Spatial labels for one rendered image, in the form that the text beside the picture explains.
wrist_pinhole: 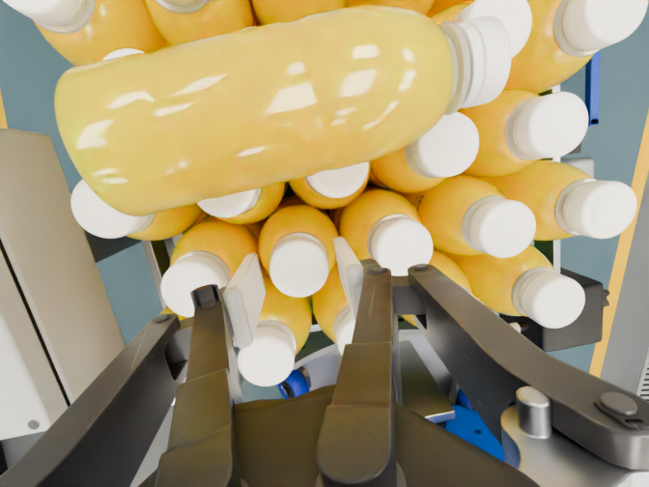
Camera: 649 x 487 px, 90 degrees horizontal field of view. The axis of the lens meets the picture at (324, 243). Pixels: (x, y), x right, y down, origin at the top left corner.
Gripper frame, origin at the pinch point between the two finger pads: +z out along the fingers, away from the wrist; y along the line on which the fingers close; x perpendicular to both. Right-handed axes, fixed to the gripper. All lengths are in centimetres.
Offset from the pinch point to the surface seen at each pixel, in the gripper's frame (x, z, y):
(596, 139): -3, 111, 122
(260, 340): -4.3, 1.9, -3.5
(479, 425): -23.0, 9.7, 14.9
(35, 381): -3.9, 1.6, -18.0
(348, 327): -4.6, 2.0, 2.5
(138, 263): -19, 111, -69
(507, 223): 0.5, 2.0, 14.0
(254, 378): -7.0, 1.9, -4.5
